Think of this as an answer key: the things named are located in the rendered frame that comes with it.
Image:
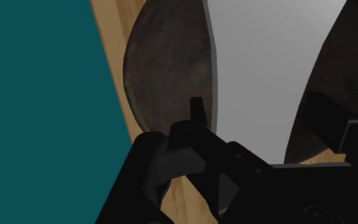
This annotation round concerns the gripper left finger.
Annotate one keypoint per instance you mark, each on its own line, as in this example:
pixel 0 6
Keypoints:
pixel 154 161

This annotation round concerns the dark brown round dish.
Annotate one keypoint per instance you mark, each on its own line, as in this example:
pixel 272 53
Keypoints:
pixel 346 62
pixel 169 62

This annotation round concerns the grey flat slab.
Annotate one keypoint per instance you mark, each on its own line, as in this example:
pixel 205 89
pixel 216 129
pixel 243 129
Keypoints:
pixel 259 77

